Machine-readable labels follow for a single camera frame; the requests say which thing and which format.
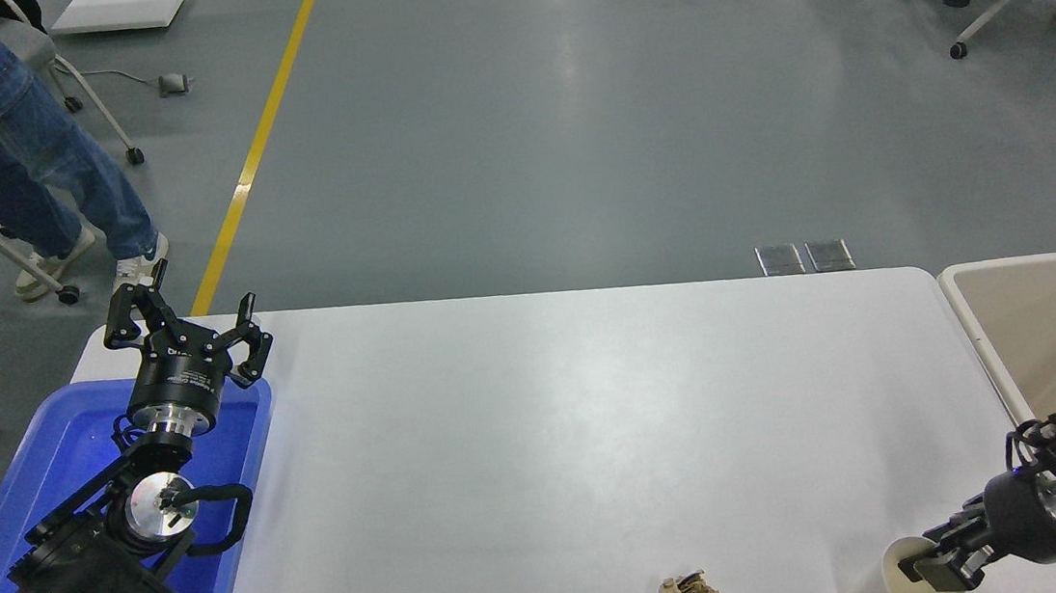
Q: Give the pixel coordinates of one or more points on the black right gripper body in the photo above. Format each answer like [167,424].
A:
[1022,515]

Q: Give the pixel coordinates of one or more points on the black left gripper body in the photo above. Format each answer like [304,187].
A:
[179,377]

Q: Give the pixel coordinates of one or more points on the white paper cup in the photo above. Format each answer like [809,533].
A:
[896,581]

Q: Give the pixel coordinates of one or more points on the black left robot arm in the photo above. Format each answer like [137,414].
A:
[81,582]

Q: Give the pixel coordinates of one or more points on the blue plastic tray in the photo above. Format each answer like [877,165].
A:
[68,447]

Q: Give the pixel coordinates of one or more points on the small grey floor device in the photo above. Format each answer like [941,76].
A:
[174,83]

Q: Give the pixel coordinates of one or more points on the metal floor socket plate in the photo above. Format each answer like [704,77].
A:
[830,255]
[780,260]

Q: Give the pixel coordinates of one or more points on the white flat board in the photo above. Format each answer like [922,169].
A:
[117,7]

